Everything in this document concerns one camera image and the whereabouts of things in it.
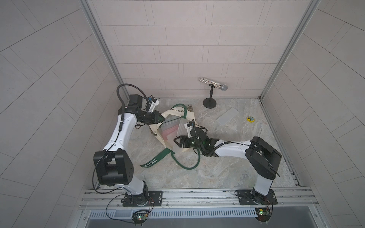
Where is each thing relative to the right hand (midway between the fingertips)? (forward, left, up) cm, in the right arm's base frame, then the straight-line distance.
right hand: (177, 140), depth 84 cm
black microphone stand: (+36, -26, -6) cm, 44 cm away
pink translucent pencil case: (+7, +8, -1) cm, 11 cm away
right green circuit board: (-37, -41, -10) cm, 56 cm away
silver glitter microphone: (+30, -32, +14) cm, 46 cm away
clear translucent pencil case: (+21, -36, -7) cm, 42 cm away
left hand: (+9, +6, +12) cm, 16 cm away
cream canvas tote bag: (+11, +3, 0) cm, 11 cm away
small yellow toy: (+18, -52, -8) cm, 56 cm away
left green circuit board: (-35, +18, -5) cm, 39 cm away
